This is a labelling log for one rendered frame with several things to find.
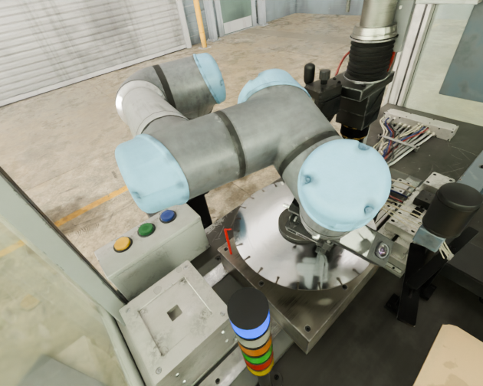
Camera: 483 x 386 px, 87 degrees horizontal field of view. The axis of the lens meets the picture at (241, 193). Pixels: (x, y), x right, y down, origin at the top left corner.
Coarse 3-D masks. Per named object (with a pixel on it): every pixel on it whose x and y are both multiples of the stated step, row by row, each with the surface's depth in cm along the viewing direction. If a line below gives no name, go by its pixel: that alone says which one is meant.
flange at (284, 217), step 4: (284, 212) 63; (288, 212) 63; (280, 216) 63; (284, 216) 62; (288, 216) 62; (280, 220) 62; (284, 220) 61; (280, 224) 61; (284, 224) 60; (280, 228) 60; (284, 228) 60; (284, 232) 59; (288, 232) 59; (284, 236) 59; (288, 236) 58; (292, 236) 58; (296, 236) 58; (292, 240) 58; (296, 240) 57; (300, 240) 57; (304, 240) 57; (308, 240) 57
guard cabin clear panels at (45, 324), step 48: (432, 48) 120; (432, 96) 129; (0, 240) 35; (0, 288) 28; (48, 288) 40; (0, 336) 23; (48, 336) 31; (96, 336) 46; (0, 384) 20; (48, 384) 25; (96, 384) 35
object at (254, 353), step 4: (268, 340) 31; (240, 344) 31; (268, 344) 32; (244, 348) 31; (260, 348) 30; (264, 348) 31; (268, 348) 32; (244, 352) 32; (248, 352) 31; (252, 352) 31; (256, 352) 31; (260, 352) 31; (264, 352) 32; (252, 356) 32; (256, 356) 32; (260, 356) 32
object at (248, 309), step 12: (252, 288) 29; (228, 300) 28; (240, 300) 28; (252, 300) 28; (264, 300) 28; (228, 312) 27; (240, 312) 27; (252, 312) 27; (264, 312) 27; (240, 324) 26; (252, 324) 26; (264, 324) 27; (240, 336) 28; (252, 336) 27
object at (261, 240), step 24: (264, 192) 71; (288, 192) 70; (240, 216) 65; (264, 216) 64; (240, 240) 60; (264, 240) 59; (288, 240) 58; (264, 264) 55; (288, 264) 54; (312, 264) 53; (336, 264) 53; (360, 264) 52; (312, 288) 50
